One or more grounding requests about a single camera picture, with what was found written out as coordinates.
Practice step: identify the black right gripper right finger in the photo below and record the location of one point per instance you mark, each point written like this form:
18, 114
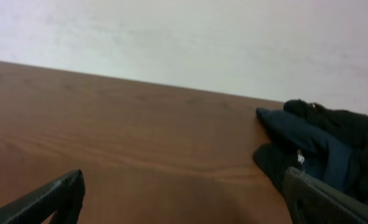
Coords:
311, 201

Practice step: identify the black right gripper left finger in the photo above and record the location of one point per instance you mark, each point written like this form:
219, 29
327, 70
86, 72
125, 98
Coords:
61, 199

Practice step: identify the dark navy clothes pile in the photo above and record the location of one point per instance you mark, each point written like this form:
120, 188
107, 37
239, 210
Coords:
329, 145

